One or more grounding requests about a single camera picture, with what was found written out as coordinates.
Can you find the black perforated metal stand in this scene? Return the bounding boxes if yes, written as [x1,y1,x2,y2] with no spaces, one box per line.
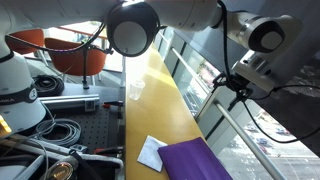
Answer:
[43,106,121,154]

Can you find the black clamp with orange handle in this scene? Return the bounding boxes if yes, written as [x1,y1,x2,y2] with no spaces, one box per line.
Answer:
[101,99,125,109]
[93,145,125,156]

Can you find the thin black cable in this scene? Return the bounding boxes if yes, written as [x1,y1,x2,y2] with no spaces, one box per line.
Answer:
[4,23,108,54]

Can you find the black camera stand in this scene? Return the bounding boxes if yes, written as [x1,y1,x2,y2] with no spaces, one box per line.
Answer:
[81,44,114,90]

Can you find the thick black wrist cable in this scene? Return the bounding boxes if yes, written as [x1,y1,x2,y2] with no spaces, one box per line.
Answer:
[216,0,320,144]

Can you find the round chrome button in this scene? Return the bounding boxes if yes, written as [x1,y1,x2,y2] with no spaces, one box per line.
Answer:
[46,160,75,180]

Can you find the black strap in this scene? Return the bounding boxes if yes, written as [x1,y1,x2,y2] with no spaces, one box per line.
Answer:
[68,149,101,180]

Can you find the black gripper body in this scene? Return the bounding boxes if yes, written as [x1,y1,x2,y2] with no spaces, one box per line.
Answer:
[212,70,255,105]

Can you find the small silver connector block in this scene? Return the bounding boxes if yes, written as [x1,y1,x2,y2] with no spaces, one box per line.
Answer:
[69,143,88,154]

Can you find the clear plastic cup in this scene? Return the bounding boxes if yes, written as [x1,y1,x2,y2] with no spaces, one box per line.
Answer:
[128,79,146,102]

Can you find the silver metal pole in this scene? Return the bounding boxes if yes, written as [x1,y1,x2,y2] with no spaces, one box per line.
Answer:
[194,99,288,180]

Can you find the dark roller blind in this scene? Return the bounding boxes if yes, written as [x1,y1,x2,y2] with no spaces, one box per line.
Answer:
[173,0,320,158]

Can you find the silver aluminium extrusion rail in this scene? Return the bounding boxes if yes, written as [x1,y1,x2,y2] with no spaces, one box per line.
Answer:
[38,94,101,113]

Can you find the black cable coil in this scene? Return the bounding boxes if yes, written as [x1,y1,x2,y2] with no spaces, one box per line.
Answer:
[32,74,65,98]

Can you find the white padded bar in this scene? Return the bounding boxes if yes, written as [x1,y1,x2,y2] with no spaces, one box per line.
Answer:
[76,153,124,168]

